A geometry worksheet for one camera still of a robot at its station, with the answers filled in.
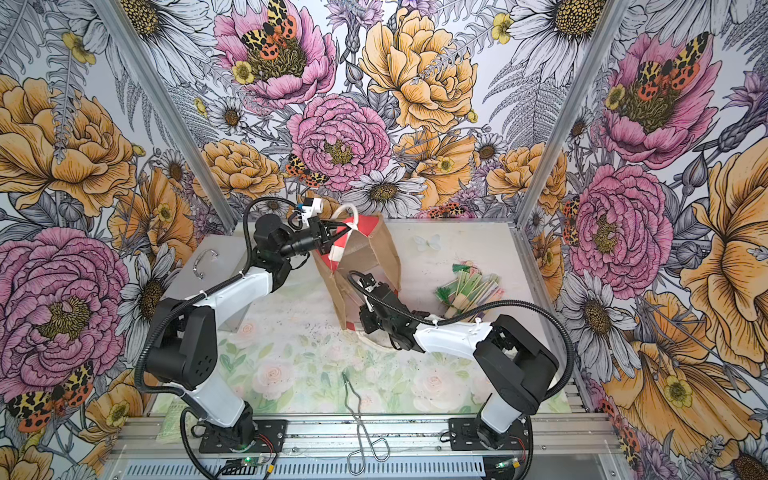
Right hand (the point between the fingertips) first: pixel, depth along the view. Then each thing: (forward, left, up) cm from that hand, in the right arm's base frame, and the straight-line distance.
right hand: (366, 313), depth 88 cm
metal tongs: (-28, 0, -8) cm, 29 cm away
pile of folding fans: (+10, -33, -5) cm, 35 cm away
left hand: (+11, +1, +23) cm, 25 cm away
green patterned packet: (-25, +47, -4) cm, 54 cm away
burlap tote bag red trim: (+8, -2, +20) cm, 21 cm away
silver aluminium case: (+12, +45, +11) cm, 48 cm away
